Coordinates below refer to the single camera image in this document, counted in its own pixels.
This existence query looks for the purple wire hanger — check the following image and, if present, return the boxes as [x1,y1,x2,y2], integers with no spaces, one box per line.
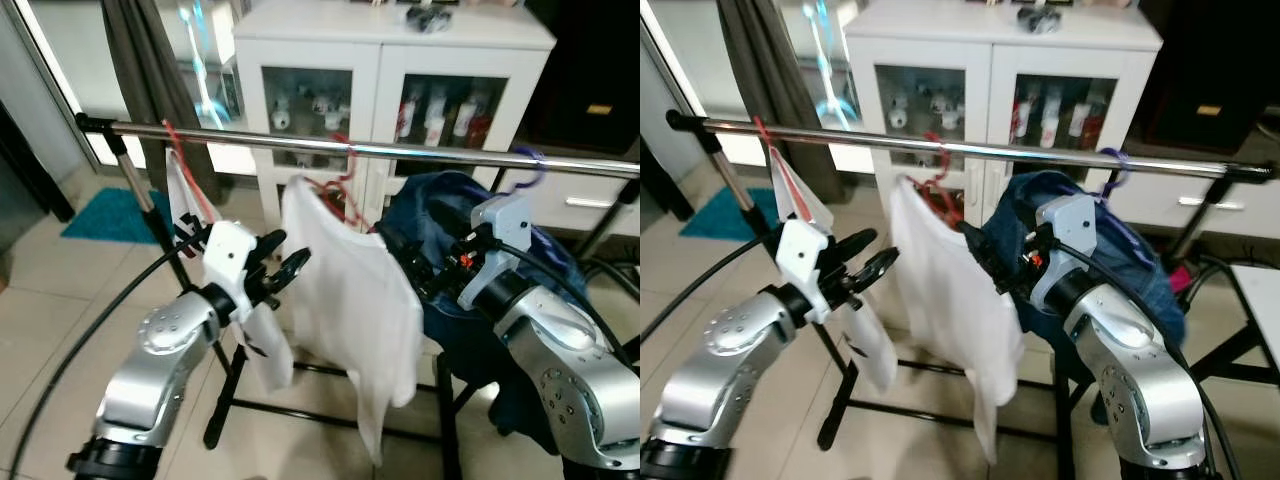
[508,146,551,193]
[1096,146,1153,269]

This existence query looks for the red clothes hanger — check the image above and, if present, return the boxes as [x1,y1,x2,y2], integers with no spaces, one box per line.
[905,130,966,229]
[752,115,819,223]
[303,133,373,233]
[160,120,219,233]

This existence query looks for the plain white t-shirt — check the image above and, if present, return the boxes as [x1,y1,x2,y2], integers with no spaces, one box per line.
[280,175,426,467]
[888,175,1026,466]

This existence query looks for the blue denim jacket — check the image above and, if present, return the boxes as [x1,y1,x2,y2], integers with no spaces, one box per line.
[378,170,593,456]
[975,170,1189,426]

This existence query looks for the white t-shirt with black print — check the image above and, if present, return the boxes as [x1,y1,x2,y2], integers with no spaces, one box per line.
[165,150,296,393]
[768,145,901,396]

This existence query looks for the chrome and black clothes rack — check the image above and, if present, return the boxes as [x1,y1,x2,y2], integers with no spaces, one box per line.
[75,113,641,480]
[665,108,1280,480]

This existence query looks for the teal floor mat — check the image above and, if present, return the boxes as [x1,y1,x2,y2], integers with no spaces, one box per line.
[680,185,776,241]
[60,188,176,246]

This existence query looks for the white low drawer cabinet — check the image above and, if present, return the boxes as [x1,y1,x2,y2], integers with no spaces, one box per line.
[490,150,641,238]
[1100,150,1280,236]

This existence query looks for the black shelf unit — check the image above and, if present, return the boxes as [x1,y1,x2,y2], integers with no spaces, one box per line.
[640,140,696,221]
[0,100,76,291]

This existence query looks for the grey curtain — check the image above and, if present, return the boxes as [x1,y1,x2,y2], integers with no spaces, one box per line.
[715,0,816,176]
[100,0,198,183]

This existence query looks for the white glass-door cabinet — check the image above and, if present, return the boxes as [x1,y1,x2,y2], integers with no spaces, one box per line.
[843,0,1164,226]
[232,0,557,236]

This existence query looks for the white table with black legs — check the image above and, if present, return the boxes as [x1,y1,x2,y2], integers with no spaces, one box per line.
[1190,263,1280,386]

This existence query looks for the black speaker box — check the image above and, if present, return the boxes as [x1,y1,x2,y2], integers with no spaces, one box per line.
[520,0,641,156]
[1125,0,1280,156]

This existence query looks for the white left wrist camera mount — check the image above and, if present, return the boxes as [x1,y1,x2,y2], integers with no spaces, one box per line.
[778,218,846,324]
[203,221,263,326]

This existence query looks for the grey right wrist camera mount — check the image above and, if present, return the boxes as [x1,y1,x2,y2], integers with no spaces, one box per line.
[460,193,534,306]
[1030,193,1099,306]

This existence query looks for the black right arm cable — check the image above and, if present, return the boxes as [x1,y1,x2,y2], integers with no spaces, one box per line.
[470,235,641,371]
[1040,238,1241,480]

